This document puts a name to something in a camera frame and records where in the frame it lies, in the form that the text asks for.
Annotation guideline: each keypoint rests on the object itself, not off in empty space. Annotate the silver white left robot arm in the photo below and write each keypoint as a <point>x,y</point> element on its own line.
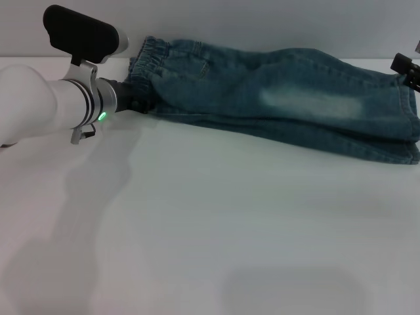
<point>33,101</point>

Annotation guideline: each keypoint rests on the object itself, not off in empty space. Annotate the blue denim shorts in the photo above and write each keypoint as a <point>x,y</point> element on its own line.
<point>262,92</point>

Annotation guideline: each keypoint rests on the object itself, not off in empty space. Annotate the silver camera bracket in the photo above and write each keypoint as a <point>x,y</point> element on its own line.
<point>86,70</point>

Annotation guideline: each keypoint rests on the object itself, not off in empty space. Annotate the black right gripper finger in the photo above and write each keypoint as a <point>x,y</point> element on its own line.
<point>403,62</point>
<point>417,46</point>

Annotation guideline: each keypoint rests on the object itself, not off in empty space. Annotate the white tablecloth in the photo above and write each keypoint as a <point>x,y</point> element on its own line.
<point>164,229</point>

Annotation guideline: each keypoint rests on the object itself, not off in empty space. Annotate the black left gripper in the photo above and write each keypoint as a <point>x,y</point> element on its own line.
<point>123,96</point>

